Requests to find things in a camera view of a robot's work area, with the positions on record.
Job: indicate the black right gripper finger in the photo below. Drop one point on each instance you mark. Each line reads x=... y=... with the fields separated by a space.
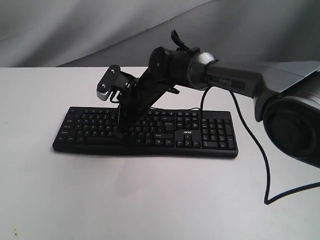
x=129 y=136

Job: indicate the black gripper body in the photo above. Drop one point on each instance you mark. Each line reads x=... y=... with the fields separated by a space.
x=141 y=94

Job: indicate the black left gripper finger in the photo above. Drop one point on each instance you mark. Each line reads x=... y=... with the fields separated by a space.
x=119 y=131

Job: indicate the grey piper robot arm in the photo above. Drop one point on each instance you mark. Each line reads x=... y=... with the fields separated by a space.
x=286 y=95

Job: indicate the black acer keyboard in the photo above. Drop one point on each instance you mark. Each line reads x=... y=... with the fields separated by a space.
x=161 y=132

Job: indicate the grey backdrop cloth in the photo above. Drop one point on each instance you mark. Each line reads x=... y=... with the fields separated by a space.
x=99 y=33

